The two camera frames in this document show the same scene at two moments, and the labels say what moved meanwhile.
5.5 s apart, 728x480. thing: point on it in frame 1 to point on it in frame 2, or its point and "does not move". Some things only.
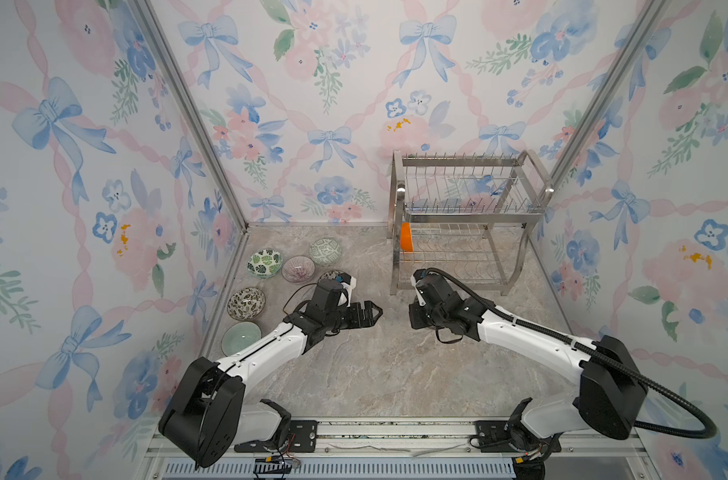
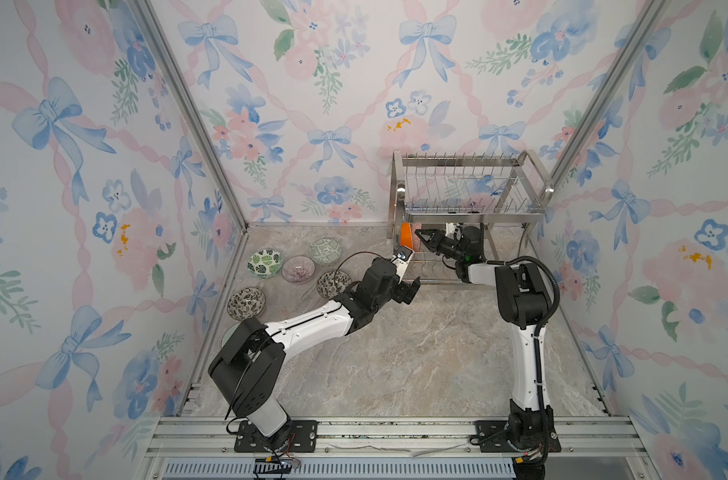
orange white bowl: x=406 y=238 does not move
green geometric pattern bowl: x=325 y=251 does not move
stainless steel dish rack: x=469 y=219 does not move
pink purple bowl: x=298 y=269 to x=415 y=238
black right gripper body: x=421 y=317 to x=445 y=247
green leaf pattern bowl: x=264 y=263 does not move
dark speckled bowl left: x=246 y=303 does not move
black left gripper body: x=349 y=317 to x=399 y=293
